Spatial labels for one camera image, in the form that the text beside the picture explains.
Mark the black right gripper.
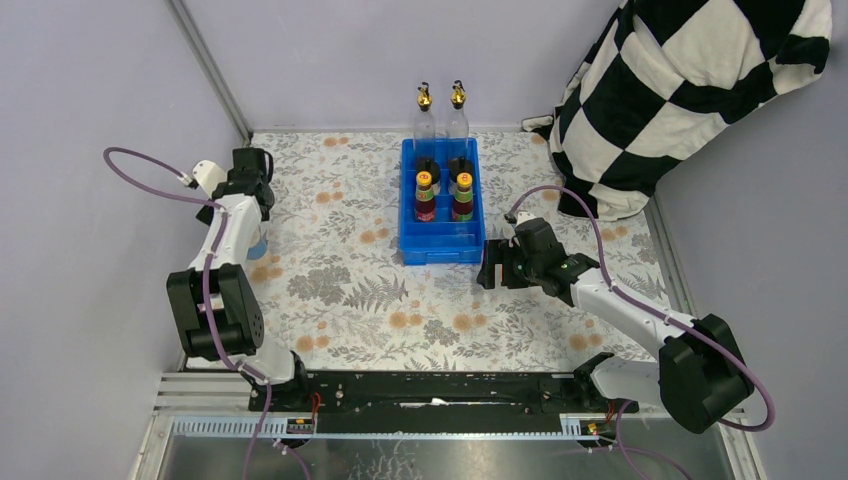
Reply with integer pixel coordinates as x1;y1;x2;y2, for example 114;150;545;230
475;240;542;290

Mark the blue plastic divided bin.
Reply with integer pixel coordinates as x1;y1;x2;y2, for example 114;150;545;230
398;138;486;265

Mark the silver lid spice jar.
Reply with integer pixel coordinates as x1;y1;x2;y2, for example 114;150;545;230
246;237;268;261

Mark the brown sauce bottle yellow cap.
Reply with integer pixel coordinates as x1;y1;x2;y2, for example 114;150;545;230
414;171;436;222

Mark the black lid spice jar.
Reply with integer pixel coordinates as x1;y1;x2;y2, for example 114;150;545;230
448;156;474;195
415;156;441;195

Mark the glass oil bottle gold spout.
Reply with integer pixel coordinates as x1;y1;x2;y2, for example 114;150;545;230
413;81;436;158

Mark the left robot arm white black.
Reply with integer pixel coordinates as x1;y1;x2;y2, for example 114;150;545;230
166;147;311;411

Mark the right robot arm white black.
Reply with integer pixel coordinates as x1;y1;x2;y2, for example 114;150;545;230
477;212;756;433

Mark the floral table mat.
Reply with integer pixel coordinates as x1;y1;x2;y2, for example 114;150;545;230
247;132;648;371

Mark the black white checkered cloth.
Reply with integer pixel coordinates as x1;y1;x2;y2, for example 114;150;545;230
522;0;832;221

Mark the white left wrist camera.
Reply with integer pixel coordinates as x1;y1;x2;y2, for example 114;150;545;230
179;160;227;198

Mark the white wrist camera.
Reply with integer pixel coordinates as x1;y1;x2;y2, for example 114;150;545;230
504;211;537;227
179;160;227;198

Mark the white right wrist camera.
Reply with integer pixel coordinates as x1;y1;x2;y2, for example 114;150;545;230
504;211;537;227

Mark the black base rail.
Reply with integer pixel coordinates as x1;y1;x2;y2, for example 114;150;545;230
269;368;638;435

